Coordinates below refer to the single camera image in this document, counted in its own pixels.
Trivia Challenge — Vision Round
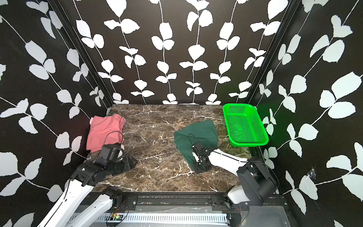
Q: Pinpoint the dark green t-shirt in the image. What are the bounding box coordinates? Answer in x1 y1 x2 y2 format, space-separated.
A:
174 120 218 171

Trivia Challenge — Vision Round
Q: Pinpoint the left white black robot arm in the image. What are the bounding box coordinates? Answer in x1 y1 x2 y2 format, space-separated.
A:
39 143 138 227

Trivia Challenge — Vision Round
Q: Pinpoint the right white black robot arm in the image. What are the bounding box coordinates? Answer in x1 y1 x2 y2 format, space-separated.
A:
192 142 279 210

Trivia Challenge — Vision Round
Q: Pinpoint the pink folded t-shirt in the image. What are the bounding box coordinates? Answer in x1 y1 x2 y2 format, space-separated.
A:
86 114 126 153

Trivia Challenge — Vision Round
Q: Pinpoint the small electronics board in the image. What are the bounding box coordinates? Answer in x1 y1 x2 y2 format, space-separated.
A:
106 213 124 223

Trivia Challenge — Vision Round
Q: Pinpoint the green plastic basket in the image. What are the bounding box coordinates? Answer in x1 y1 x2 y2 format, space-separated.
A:
223 103 269 147

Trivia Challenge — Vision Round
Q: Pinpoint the white slotted cable duct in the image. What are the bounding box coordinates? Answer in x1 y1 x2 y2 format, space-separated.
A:
86 213 230 226

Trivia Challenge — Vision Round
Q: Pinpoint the black front aluminium rail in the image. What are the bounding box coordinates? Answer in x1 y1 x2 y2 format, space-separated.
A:
80 192 290 213

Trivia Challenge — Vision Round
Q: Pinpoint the black corner frame post left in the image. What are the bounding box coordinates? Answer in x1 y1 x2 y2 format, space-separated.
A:
49 0 113 107

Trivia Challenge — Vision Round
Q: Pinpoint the black corner frame post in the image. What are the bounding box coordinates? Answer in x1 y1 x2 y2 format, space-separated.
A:
49 0 113 107
244 0 301 104

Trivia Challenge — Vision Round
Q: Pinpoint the black corner frame post right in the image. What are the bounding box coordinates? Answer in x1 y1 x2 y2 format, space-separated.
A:
244 0 301 104

